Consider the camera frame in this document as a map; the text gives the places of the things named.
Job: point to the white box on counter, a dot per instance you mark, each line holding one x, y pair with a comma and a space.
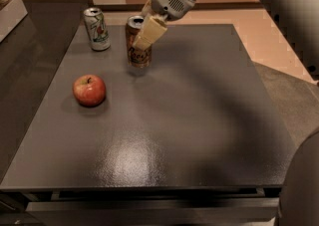
12, 12

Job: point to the dark drawer front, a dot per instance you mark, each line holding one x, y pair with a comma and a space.
228, 211

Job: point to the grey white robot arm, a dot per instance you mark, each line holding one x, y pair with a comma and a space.
298, 22

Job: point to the orange La Croix can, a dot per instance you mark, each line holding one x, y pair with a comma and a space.
136, 57

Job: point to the white green soda can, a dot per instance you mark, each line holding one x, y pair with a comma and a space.
96, 29

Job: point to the red apple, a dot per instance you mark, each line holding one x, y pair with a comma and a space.
89, 90

